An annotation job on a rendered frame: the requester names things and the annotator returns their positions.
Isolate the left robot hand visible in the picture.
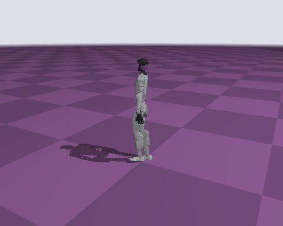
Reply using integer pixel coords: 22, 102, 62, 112
135, 110, 145, 124

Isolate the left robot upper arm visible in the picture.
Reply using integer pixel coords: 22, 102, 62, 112
136, 76, 145, 96

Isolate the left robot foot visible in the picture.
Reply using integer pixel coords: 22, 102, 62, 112
129, 156, 145, 161

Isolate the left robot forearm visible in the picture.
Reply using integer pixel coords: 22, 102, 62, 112
136, 94, 142, 114

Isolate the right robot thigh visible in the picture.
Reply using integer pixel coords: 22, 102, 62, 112
139, 110, 149, 137

